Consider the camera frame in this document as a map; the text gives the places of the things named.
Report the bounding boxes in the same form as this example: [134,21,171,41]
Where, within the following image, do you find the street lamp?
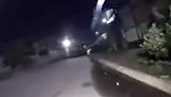
[60,36,73,50]

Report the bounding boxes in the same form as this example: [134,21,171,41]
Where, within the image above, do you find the building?
[117,1,161,45]

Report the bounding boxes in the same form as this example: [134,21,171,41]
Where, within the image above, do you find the pale concrete kerb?
[87,39,171,97]

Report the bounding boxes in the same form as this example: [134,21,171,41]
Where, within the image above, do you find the grey asphalt road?
[0,46,141,97]

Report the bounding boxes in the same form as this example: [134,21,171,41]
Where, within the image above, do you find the pale green bush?
[133,1,171,65]

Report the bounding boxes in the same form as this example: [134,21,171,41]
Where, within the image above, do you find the dark verge strip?
[94,39,171,97]

